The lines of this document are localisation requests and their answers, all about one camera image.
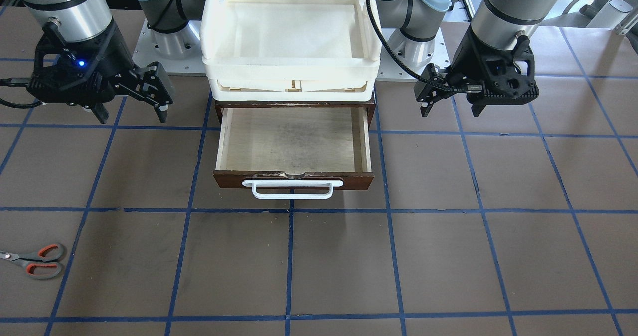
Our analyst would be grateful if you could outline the black braided cable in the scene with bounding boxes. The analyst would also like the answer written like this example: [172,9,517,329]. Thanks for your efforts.
[365,0,467,95]

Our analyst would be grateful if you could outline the wooden drawer with white handle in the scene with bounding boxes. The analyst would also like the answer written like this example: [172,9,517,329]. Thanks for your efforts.
[213,106,374,199]

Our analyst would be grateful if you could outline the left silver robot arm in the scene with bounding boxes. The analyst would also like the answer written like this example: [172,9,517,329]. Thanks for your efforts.
[365,0,557,117]

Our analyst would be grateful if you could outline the white plastic storage bin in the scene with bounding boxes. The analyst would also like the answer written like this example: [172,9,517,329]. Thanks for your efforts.
[200,0,382,102]

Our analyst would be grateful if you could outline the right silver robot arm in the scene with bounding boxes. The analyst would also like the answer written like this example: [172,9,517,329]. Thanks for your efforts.
[1,0,205,123]

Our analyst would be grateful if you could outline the orange grey handled scissors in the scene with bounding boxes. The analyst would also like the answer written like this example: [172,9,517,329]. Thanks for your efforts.
[0,243,65,280]

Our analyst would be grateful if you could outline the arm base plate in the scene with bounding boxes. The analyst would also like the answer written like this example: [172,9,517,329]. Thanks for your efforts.
[375,27,451,83]
[133,20,205,76]

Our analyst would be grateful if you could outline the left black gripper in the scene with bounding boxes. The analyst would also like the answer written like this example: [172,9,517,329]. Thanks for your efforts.
[415,28,539,118]

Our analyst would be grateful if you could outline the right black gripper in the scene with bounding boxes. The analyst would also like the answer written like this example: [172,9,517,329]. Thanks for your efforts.
[26,19,175,124]

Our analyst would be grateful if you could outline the dark brown wooden cabinet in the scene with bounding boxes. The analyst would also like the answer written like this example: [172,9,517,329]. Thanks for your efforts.
[213,92,377,125]

